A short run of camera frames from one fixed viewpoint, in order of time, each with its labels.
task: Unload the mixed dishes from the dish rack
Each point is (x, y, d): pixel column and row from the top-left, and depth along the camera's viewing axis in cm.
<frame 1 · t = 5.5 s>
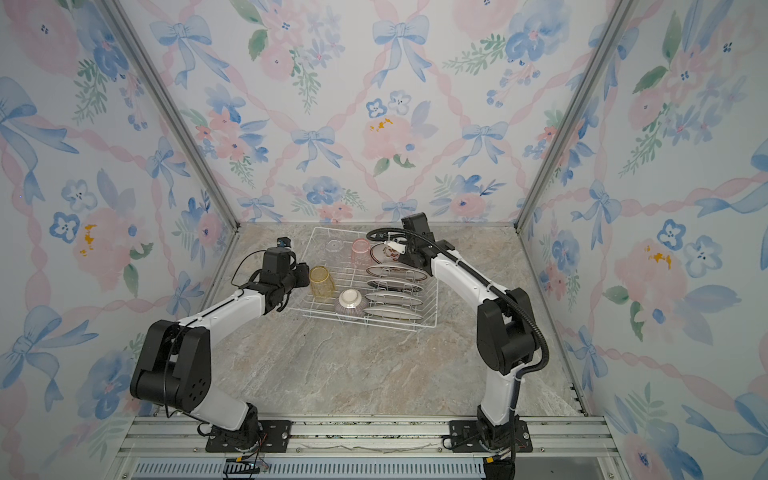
left hand: (302, 265, 93), fingers open
right hand: (411, 237, 93), fingers closed
plate with red characters: (382, 254, 102), point 9 cm above the table

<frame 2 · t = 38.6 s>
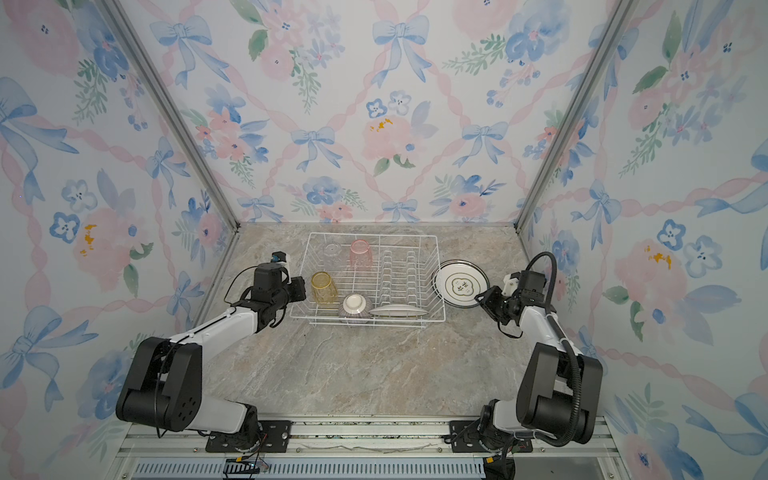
left hand: (303, 279, 92), fingers closed
right hand: (478, 297, 90), fingers open
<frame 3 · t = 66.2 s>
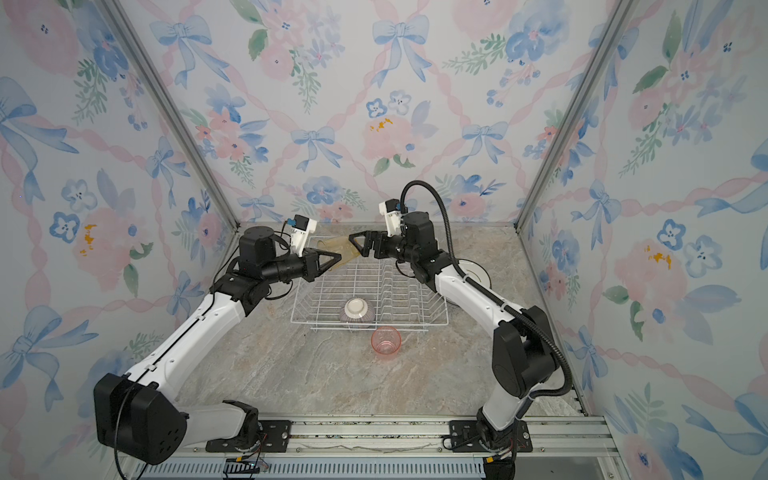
left hand: (338, 255, 73), fingers closed
right hand: (360, 235, 79), fingers open
pink glass cup: (386, 341, 91), on the table
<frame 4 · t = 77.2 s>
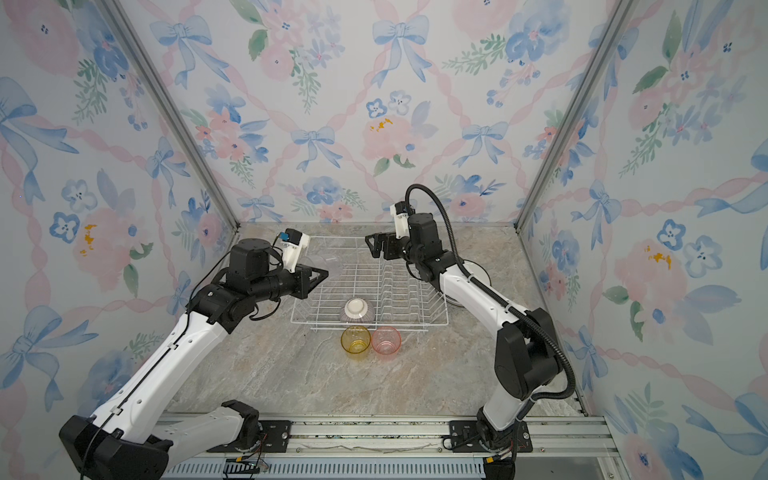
left hand: (325, 270, 71), fingers closed
right hand: (379, 234, 83), fingers open
yellow glass cup: (355, 341, 90), point 2 cm above the table
